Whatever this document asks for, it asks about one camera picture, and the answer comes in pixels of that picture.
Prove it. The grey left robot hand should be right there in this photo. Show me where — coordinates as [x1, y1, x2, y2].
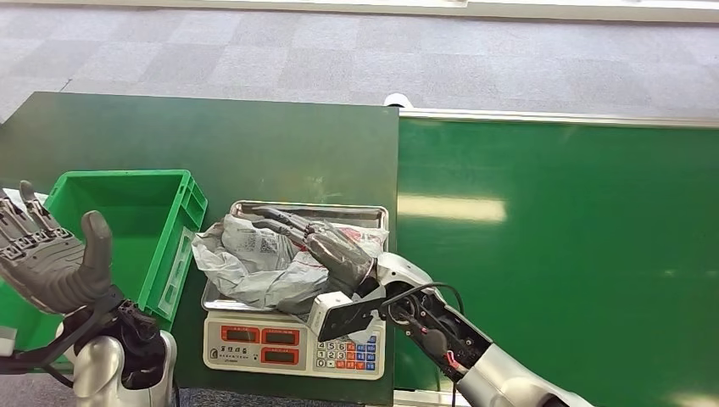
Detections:
[0, 181, 122, 315]

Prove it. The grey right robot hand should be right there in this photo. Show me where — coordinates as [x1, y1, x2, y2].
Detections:
[251, 206, 376, 297]

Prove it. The grey plastic mailer package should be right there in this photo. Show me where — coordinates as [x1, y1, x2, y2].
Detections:
[191, 212, 390, 317]

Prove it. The steel weighing tray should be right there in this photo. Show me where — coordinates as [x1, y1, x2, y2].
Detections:
[201, 200, 390, 315]

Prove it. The green plastic basket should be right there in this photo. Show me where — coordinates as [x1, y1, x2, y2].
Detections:
[0, 169, 209, 373]

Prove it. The white electronic scale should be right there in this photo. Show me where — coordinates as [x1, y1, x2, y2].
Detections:
[201, 200, 390, 382]

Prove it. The green conveyor belt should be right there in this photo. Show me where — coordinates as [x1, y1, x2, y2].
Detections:
[392, 108, 719, 407]

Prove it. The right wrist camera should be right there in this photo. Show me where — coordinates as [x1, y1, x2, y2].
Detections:
[307, 291, 388, 344]

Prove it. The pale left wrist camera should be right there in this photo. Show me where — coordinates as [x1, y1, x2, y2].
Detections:
[0, 326, 18, 359]

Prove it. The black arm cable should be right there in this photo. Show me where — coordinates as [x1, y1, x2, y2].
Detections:
[381, 281, 465, 317]

